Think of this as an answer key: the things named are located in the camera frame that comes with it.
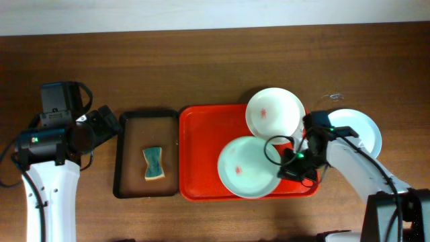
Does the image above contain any pale green plate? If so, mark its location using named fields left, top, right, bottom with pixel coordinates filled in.
left=217, top=136, right=281, bottom=199

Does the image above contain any green yellow sponge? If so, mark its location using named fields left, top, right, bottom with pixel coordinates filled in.
left=142, top=147, right=165, bottom=181

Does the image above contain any light blue plate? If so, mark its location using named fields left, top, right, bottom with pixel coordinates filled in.
left=329, top=109, right=382, bottom=158

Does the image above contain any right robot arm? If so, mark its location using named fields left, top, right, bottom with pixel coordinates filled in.
left=278, top=126, right=429, bottom=241

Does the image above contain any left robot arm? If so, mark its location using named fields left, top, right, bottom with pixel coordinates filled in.
left=11, top=106, right=122, bottom=241

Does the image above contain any black rectangular tray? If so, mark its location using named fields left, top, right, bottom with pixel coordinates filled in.
left=113, top=110, right=179, bottom=199

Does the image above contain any red plastic tray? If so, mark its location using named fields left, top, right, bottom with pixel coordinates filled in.
left=178, top=104, right=320, bottom=202

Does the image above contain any white plate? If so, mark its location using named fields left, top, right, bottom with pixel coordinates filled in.
left=245, top=87, right=306, bottom=145

